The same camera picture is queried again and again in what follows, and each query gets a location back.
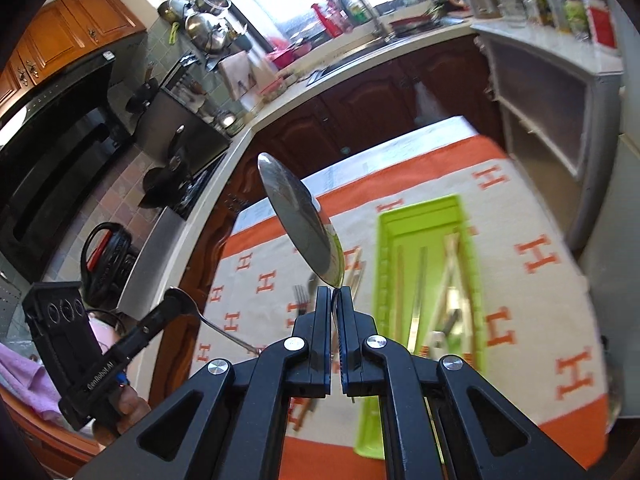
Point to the red pan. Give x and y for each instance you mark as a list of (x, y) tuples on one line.
[(412, 21)]

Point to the red spray bottle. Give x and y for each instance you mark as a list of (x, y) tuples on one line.
[(322, 20)]

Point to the pale table cover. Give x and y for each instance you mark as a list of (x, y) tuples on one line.
[(400, 145)]

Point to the pink bottle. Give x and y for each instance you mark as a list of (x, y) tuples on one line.
[(336, 17)]

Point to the gas stove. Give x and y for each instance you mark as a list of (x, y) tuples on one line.
[(202, 187)]

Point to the green plastic utensil tray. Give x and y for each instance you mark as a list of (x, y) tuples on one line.
[(390, 240)]

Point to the pink basin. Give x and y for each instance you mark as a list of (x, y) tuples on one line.
[(287, 55)]

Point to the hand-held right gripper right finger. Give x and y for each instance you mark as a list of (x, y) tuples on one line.
[(347, 340)]

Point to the small bowl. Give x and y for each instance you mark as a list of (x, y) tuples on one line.
[(274, 89)]

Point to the grey fridge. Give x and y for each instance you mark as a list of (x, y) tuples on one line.
[(620, 260)]

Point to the large metal spoon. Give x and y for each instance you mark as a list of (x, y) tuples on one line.
[(300, 210)]

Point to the green box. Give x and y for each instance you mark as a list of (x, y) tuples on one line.
[(531, 2)]

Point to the bottle with green label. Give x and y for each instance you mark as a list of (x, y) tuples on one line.
[(576, 17)]

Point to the red packet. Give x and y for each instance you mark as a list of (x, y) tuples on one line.
[(601, 27)]

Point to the person's left hand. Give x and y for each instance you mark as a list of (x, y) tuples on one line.
[(132, 405)]

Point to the silver cabinet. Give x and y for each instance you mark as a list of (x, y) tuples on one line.
[(550, 110)]

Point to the orange and white printed blanket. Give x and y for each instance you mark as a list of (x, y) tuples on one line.
[(525, 310)]

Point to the steel sink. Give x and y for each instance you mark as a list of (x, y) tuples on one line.
[(350, 60)]

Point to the hanging steel pots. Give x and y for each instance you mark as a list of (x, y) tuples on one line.
[(205, 32)]

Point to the green dish soap bottle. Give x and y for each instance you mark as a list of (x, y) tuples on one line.
[(357, 14)]

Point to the steel pot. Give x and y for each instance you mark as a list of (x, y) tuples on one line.
[(210, 0), (175, 9)]

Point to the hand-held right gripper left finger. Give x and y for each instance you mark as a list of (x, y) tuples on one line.
[(320, 330)]

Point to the small metal spoon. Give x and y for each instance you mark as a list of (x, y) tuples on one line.
[(225, 335)]

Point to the pink cloth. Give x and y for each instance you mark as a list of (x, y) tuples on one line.
[(25, 380)]

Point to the cutlery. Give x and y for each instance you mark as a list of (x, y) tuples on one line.
[(440, 290)]

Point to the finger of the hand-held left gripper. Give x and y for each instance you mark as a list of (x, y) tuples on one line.
[(155, 325)]

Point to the white kitchen countertop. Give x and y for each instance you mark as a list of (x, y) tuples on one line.
[(280, 105)]

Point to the metal fork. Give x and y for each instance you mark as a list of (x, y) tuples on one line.
[(300, 300)]

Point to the steel faucet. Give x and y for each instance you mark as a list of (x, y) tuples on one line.
[(372, 15)]

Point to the orange wooden wall cabinets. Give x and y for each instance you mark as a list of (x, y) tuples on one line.
[(75, 25)]

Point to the silver metal chopstick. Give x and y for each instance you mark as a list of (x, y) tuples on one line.
[(419, 300)]

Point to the black electric kettle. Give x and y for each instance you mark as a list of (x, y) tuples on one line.
[(107, 265)]

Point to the black wok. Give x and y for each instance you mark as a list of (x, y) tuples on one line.
[(162, 185), (160, 115)]

